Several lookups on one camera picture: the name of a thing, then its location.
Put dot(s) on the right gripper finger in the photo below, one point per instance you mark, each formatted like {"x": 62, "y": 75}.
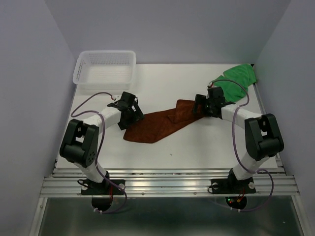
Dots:
{"x": 203, "y": 114}
{"x": 198, "y": 104}

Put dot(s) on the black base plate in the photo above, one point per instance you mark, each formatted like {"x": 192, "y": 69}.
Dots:
{"x": 115, "y": 188}
{"x": 221, "y": 186}

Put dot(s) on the green towel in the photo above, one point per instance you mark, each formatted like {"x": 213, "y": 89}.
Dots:
{"x": 235, "y": 82}

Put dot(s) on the brown towel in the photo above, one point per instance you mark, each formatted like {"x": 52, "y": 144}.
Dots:
{"x": 158, "y": 125}

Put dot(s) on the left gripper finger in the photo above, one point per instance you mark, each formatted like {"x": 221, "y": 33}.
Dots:
{"x": 125, "y": 120}
{"x": 136, "y": 113}

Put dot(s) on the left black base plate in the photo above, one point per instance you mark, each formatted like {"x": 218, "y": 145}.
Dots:
{"x": 115, "y": 188}

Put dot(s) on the white plastic perforated basket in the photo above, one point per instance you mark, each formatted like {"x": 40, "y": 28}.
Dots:
{"x": 105, "y": 69}

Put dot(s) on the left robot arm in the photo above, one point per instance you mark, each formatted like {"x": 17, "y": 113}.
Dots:
{"x": 83, "y": 140}

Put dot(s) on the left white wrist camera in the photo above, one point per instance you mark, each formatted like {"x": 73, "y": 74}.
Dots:
{"x": 115, "y": 98}

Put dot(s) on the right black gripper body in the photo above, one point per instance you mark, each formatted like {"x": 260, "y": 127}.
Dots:
{"x": 208, "y": 104}

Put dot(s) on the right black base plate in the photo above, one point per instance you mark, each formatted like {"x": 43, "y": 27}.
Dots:
{"x": 221, "y": 186}

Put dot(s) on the aluminium rail frame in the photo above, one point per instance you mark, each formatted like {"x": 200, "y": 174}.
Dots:
{"x": 166, "y": 189}

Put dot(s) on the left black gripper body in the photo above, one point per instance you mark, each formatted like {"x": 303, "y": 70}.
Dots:
{"x": 131, "y": 120}

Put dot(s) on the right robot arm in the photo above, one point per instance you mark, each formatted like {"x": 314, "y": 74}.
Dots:
{"x": 263, "y": 140}

